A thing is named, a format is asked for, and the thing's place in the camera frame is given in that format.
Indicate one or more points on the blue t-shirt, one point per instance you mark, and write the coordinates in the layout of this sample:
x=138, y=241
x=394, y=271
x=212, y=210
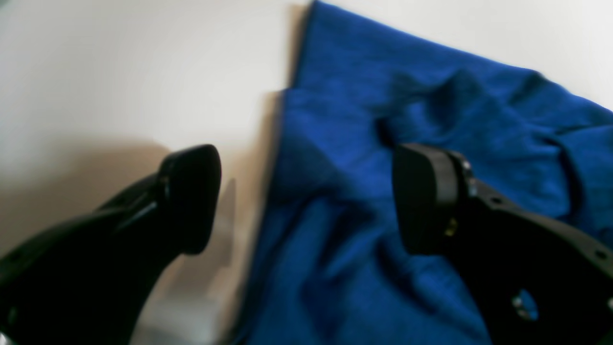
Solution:
x=329, y=267

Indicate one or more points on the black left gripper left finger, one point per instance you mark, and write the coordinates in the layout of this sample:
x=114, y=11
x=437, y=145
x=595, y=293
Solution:
x=85, y=281

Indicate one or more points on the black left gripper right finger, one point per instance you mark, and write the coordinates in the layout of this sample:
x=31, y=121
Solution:
x=535, y=280

